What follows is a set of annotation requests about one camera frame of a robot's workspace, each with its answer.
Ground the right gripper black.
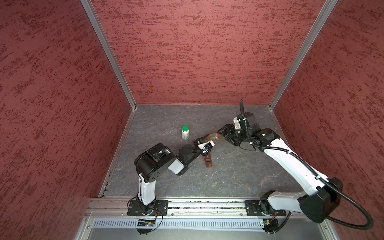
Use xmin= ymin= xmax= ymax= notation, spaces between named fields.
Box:
xmin=217 ymin=123 xmax=251 ymax=146

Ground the brown weekly pill organizer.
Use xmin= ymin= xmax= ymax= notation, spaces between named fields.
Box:
xmin=204 ymin=152 xmax=213 ymax=168

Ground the white pill bottle green cap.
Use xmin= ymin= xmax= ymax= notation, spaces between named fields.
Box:
xmin=182 ymin=126 xmax=190 ymax=140

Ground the small clear orange-cap bottle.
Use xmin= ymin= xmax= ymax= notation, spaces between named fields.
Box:
xmin=198 ymin=133 xmax=222 ymax=144

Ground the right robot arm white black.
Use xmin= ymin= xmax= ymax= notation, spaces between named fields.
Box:
xmin=218 ymin=112 xmax=343 ymax=223

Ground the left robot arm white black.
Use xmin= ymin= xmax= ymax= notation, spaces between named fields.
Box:
xmin=134 ymin=140 xmax=215 ymax=215

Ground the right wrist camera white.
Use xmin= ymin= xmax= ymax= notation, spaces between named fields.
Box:
xmin=233 ymin=116 xmax=246 ymax=130

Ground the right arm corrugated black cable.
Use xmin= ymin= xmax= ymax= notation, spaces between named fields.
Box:
xmin=239 ymin=99 xmax=375 ymax=231

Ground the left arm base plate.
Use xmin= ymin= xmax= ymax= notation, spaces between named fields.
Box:
xmin=127 ymin=199 xmax=169 ymax=217

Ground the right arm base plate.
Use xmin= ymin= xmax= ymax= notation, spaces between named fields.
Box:
xmin=245 ymin=200 xmax=287 ymax=218

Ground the left controller board with wires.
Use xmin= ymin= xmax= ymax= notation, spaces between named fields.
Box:
xmin=136 ymin=210 xmax=164 ymax=235

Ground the controller board with wires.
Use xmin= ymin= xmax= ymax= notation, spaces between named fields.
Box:
xmin=263 ymin=210 xmax=292 ymax=235
xmin=136 ymin=210 xmax=164 ymax=235

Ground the right controller board with wires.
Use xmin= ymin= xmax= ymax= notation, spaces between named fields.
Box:
xmin=263 ymin=210 xmax=292 ymax=235

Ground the white slotted cable duct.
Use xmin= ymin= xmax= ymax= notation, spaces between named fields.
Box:
xmin=92 ymin=219 xmax=264 ymax=232

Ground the aluminium front rail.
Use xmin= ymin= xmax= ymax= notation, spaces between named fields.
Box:
xmin=86 ymin=197 xmax=328 ymax=219

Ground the right aluminium corner post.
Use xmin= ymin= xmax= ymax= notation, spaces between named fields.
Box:
xmin=269 ymin=0 xmax=338 ymax=112

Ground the aluminium corner post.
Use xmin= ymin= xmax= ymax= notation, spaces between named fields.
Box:
xmin=81 ymin=0 xmax=137 ymax=111
xmin=269 ymin=0 xmax=338 ymax=112

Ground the left aluminium corner post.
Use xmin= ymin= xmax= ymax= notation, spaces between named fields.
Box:
xmin=81 ymin=0 xmax=137 ymax=111

